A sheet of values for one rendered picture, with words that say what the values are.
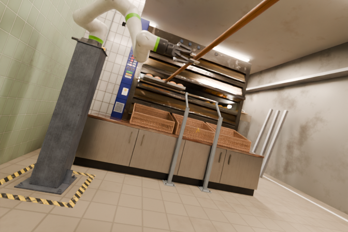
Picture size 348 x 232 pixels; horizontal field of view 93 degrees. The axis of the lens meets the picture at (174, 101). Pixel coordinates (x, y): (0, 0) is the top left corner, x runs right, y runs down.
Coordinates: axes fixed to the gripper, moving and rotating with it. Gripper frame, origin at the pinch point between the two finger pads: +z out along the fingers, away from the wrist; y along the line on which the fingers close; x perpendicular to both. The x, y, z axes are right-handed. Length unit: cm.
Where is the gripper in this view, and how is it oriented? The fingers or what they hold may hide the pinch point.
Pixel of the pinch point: (194, 58)
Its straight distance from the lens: 115.2
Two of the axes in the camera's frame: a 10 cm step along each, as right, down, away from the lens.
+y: -2.6, 9.6, -1.0
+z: 9.3, 2.8, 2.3
